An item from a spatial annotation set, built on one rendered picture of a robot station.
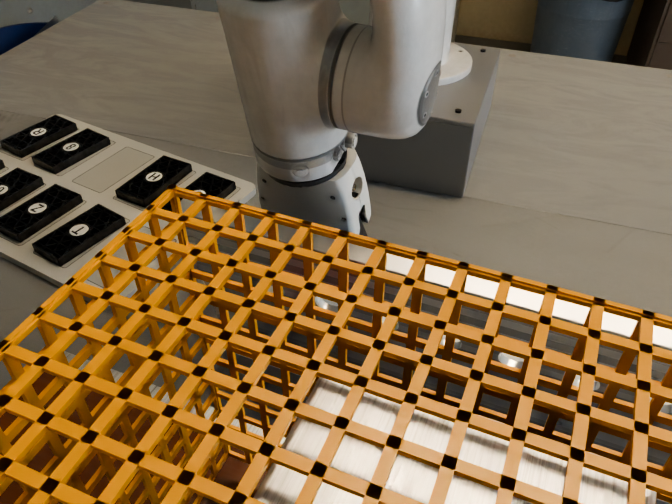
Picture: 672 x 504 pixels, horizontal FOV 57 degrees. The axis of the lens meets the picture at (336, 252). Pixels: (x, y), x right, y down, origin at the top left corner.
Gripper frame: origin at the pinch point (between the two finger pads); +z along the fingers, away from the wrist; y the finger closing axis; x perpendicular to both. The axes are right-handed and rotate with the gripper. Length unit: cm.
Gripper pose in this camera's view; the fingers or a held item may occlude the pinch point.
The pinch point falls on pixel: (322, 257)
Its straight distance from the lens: 66.8
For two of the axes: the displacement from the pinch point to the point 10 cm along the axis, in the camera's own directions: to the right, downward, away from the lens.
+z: 0.9, 6.1, 7.9
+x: -3.8, 7.5, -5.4
